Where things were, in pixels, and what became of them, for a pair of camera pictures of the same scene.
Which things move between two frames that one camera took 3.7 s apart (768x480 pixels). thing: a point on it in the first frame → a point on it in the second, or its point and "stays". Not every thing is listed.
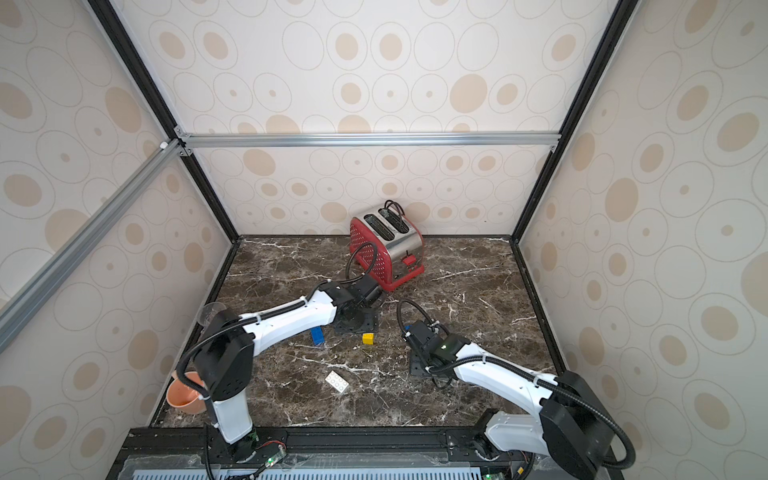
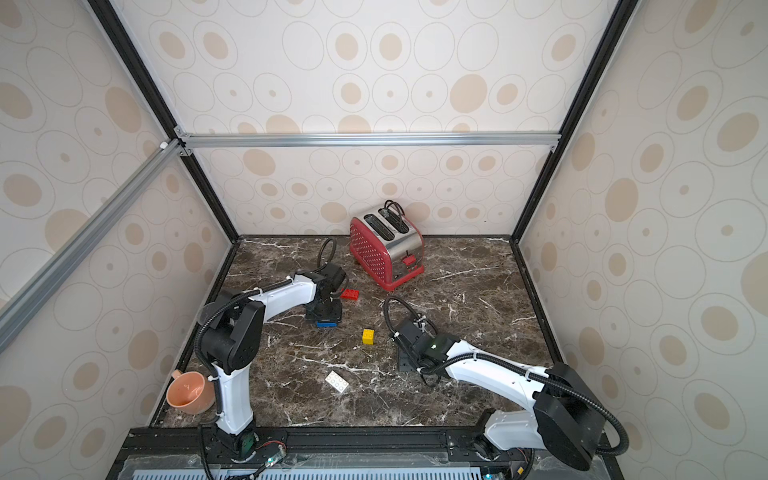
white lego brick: [337, 381] stays
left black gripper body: [365, 322] → [331, 311]
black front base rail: [322, 453] stays
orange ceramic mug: [184, 398] stays
